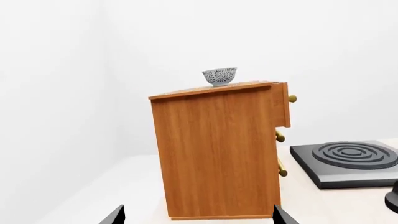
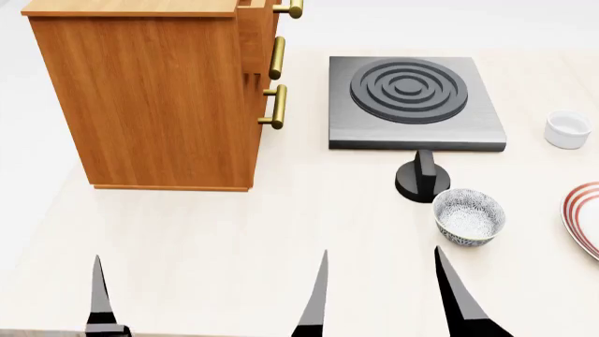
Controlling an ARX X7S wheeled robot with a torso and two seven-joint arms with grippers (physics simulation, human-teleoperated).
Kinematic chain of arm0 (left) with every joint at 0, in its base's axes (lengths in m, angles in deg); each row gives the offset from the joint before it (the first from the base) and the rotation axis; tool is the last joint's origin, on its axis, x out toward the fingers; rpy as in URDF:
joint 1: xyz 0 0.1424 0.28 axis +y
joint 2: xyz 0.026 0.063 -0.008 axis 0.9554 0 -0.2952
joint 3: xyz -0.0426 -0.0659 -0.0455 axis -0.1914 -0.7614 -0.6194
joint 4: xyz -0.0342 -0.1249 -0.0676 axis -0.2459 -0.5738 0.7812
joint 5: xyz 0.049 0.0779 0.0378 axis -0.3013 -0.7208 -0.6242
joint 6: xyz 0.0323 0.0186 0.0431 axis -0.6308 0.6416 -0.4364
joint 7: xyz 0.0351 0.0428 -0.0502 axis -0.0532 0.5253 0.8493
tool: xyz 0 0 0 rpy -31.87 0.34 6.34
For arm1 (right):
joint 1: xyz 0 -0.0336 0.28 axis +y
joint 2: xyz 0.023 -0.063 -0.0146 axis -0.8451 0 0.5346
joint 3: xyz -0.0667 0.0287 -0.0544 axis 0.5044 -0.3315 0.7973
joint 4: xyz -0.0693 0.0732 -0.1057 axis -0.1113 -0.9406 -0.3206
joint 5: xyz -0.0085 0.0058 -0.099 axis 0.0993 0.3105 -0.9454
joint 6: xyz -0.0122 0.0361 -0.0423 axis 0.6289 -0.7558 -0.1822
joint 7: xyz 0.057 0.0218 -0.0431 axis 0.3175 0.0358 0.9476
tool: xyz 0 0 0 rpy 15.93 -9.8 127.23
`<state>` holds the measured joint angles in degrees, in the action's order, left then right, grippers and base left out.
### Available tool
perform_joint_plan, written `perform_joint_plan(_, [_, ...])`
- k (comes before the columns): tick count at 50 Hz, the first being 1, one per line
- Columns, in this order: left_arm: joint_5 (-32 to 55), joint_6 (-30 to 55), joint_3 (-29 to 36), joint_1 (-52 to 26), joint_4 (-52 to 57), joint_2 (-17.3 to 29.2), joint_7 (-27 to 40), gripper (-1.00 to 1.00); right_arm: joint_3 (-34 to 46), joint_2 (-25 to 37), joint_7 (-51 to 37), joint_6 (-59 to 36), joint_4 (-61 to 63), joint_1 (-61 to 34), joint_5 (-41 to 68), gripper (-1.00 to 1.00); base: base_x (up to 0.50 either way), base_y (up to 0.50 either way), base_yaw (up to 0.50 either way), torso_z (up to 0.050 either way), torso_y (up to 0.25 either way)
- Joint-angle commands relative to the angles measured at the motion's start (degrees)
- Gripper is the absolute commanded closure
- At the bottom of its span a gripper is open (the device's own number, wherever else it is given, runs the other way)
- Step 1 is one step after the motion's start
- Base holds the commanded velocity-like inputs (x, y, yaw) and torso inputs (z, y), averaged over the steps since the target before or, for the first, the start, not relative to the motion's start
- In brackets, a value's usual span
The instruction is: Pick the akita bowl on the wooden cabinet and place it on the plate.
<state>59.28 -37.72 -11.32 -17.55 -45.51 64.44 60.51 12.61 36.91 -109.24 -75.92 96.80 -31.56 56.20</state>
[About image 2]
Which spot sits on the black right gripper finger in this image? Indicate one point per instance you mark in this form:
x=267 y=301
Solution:
x=314 y=309
x=463 y=309

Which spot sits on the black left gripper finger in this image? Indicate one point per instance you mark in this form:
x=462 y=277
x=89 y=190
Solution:
x=99 y=298

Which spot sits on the patterned black white bowl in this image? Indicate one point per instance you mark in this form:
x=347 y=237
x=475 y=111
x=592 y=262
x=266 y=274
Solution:
x=468 y=217

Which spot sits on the red striped white plate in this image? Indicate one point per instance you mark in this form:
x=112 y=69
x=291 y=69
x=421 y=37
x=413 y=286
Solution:
x=582 y=217

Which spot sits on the wooden cabinet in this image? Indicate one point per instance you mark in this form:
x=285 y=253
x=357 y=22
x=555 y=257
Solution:
x=154 y=98

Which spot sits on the wooden cabinet drawer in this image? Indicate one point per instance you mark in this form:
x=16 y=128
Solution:
x=255 y=35

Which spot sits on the black stove knob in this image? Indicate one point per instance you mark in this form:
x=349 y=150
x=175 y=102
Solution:
x=423 y=179

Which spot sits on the white ramekin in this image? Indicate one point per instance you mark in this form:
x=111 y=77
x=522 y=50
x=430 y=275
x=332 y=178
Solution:
x=567 y=128

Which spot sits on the grey single-burner stove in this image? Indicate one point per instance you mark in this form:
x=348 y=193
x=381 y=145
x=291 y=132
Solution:
x=412 y=102

